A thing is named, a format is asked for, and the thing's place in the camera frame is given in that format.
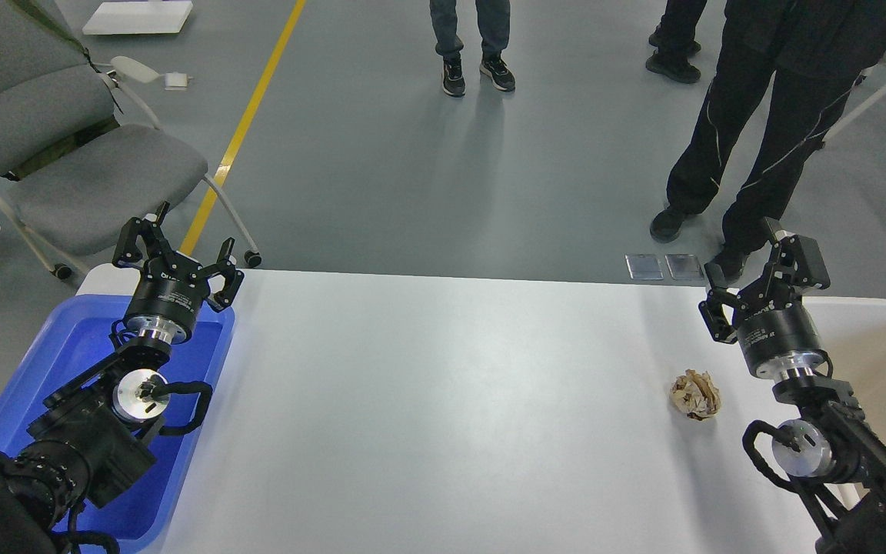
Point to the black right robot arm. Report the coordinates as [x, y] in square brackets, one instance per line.
[828, 456]

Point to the white flat board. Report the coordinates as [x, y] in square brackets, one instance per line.
[138, 18]

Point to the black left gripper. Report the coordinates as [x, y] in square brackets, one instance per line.
[166, 303]

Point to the brown paper ball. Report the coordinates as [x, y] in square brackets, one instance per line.
[695, 396]

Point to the blue plastic bin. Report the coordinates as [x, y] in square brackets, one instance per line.
[74, 337]

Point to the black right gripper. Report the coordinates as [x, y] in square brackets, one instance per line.
[775, 343]

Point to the metal floor plate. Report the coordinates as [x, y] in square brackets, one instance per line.
[644, 267]
[684, 267]

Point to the grey padded chair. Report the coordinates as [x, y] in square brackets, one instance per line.
[80, 153]

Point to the small white floor box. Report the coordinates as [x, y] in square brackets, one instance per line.
[175, 81]

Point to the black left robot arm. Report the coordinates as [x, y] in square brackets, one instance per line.
[93, 442]

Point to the right metal floor plate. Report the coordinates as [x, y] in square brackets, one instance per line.
[684, 267]

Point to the left metal floor plate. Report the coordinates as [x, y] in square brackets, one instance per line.
[644, 267]

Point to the person in black background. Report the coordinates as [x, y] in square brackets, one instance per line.
[674, 42]

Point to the person in black tracksuit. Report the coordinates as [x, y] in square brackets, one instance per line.
[806, 55]

